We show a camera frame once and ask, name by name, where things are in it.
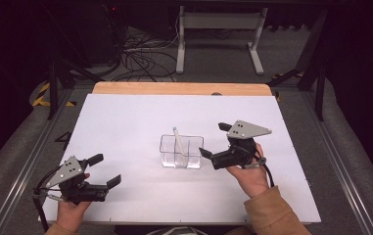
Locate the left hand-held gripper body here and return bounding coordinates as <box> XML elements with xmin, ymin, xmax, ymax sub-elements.
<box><xmin>44</xmin><ymin>155</ymin><xmax>109</xmax><ymax>207</ymax></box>

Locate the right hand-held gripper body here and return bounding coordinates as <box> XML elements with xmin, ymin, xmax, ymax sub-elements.
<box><xmin>210</xmin><ymin>119</ymin><xmax>273</xmax><ymax>170</ymax></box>

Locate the clear plastic organizer box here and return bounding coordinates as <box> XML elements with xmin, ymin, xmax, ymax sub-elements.
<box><xmin>159</xmin><ymin>133</ymin><xmax>206</xmax><ymax>170</ymax></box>

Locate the white pen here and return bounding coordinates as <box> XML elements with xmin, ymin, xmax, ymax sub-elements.
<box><xmin>172</xmin><ymin>126</ymin><xmax>186</xmax><ymax>157</ymax></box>

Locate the person's left hand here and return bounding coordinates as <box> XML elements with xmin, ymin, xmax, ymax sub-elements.
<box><xmin>56</xmin><ymin>199</ymin><xmax>92</xmax><ymax>231</ymax></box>

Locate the person's right hand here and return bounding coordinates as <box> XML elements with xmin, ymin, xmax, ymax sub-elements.
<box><xmin>234</xmin><ymin>142</ymin><xmax>270</xmax><ymax>199</ymax></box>

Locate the wooden table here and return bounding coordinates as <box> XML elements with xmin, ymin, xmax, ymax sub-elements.
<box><xmin>91</xmin><ymin>81</ymin><xmax>273</xmax><ymax>97</ymax></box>

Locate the white table cover sheet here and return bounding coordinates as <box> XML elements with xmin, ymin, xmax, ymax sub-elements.
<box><xmin>38</xmin><ymin>93</ymin><xmax>322</xmax><ymax>226</ymax></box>

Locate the black metal stand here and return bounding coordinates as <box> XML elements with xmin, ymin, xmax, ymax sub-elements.
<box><xmin>43</xmin><ymin>6</ymin><xmax>105</xmax><ymax>120</ymax></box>
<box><xmin>266</xmin><ymin>8</ymin><xmax>329</xmax><ymax>122</ymax></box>

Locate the black triangular bracket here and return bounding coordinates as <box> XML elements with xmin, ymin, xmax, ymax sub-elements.
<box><xmin>54</xmin><ymin>130</ymin><xmax>72</xmax><ymax>151</ymax></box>

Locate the aluminium floor rail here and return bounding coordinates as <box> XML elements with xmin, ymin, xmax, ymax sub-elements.
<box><xmin>0</xmin><ymin>87</ymin><xmax>75</xmax><ymax>235</ymax></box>
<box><xmin>301</xmin><ymin>91</ymin><xmax>373</xmax><ymax>235</ymax></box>

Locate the left hand-held gripper cable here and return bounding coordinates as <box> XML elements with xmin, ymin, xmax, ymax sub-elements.
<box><xmin>31</xmin><ymin>165</ymin><xmax>62</xmax><ymax>233</ymax></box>

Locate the hand-held gripper cable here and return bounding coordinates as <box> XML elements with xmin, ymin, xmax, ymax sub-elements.
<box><xmin>254</xmin><ymin>143</ymin><xmax>276</xmax><ymax>189</ymax></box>
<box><xmin>31</xmin><ymin>165</ymin><xmax>62</xmax><ymax>233</ymax></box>

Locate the right hand-held gripper cable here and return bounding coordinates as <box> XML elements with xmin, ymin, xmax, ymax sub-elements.
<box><xmin>254</xmin><ymin>143</ymin><xmax>276</xmax><ymax>189</ymax></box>

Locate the white metal stand frame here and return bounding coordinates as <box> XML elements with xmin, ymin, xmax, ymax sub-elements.
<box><xmin>175</xmin><ymin>5</ymin><xmax>269</xmax><ymax>76</ymax></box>

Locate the bundle of floor cables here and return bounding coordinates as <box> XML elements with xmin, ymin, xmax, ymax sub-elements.
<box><xmin>112</xmin><ymin>16</ymin><xmax>180</xmax><ymax>82</ymax></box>

